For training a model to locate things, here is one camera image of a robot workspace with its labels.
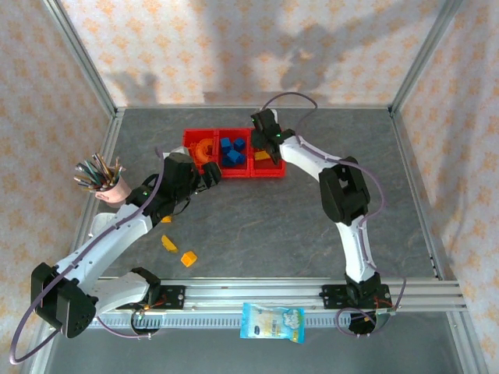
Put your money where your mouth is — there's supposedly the red three-compartment container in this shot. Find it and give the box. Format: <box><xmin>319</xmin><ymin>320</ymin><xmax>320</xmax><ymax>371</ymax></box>
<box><xmin>182</xmin><ymin>127</ymin><xmax>288</xmax><ymax>180</ymax></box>

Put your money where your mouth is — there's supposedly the pink pencil cup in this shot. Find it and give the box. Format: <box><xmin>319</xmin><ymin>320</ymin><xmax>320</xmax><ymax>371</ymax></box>
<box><xmin>94</xmin><ymin>174</ymin><xmax>133</xmax><ymax>208</ymax></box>

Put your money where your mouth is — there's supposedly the blue snack bag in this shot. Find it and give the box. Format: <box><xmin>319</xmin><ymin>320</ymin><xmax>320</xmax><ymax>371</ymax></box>
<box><xmin>239</xmin><ymin>302</ymin><xmax>306</xmax><ymax>344</ymax></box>

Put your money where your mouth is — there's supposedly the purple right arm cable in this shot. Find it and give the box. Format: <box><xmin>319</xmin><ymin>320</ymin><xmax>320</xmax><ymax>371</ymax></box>
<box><xmin>259</xmin><ymin>91</ymin><xmax>409</xmax><ymax>339</ymax></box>

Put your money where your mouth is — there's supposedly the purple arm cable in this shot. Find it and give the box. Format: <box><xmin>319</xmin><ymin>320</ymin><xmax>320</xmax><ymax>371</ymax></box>
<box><xmin>9</xmin><ymin>146</ymin><xmax>196</xmax><ymax>365</ymax></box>
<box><xmin>259</xmin><ymin>91</ymin><xmax>409</xmax><ymax>339</ymax></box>

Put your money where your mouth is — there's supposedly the aluminium back frame rail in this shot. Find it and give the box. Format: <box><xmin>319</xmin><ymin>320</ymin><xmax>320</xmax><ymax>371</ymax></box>
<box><xmin>115</xmin><ymin>103</ymin><xmax>394</xmax><ymax>111</ymax></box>

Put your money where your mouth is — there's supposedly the aluminium side frame rail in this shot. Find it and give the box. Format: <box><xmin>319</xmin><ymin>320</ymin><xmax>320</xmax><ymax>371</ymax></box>
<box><xmin>388</xmin><ymin>108</ymin><xmax>458</xmax><ymax>282</ymax></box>
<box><xmin>62</xmin><ymin>108</ymin><xmax>126</xmax><ymax>281</ymax></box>

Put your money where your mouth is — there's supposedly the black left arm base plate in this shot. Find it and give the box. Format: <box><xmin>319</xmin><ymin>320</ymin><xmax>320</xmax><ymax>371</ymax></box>
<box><xmin>147</xmin><ymin>284</ymin><xmax>186</xmax><ymax>311</ymax></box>

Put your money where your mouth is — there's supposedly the aluminium front frame rail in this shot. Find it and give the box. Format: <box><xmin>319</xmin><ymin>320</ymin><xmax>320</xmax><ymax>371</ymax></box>
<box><xmin>41</xmin><ymin>278</ymin><xmax>468</xmax><ymax>312</ymax></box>

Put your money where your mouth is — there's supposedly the grey slotted cable duct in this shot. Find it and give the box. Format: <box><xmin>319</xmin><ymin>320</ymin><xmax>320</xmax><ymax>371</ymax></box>
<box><xmin>93</xmin><ymin>312</ymin><xmax>395</xmax><ymax>329</ymax></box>

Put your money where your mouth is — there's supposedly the aluminium upright frame post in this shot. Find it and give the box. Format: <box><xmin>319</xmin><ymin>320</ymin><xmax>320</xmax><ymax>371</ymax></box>
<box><xmin>41</xmin><ymin>0</ymin><xmax>120</xmax><ymax>118</ymax></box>
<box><xmin>389</xmin><ymin>0</ymin><xmax>465</xmax><ymax>116</ymax></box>

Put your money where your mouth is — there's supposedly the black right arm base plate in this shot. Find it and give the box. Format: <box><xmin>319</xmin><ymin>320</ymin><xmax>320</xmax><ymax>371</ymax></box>
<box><xmin>321</xmin><ymin>284</ymin><xmax>391</xmax><ymax>311</ymax></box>

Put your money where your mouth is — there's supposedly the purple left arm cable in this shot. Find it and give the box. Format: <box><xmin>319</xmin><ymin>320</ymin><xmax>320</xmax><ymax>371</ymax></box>
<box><xmin>9</xmin><ymin>146</ymin><xmax>196</xmax><ymax>365</ymax></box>

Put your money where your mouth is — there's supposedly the aluminium lower frame leg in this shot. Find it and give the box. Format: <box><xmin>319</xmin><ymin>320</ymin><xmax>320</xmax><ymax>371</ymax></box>
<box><xmin>19</xmin><ymin>311</ymin><xmax>59</xmax><ymax>374</ymax></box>
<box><xmin>446</xmin><ymin>311</ymin><xmax>490</xmax><ymax>374</ymax></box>

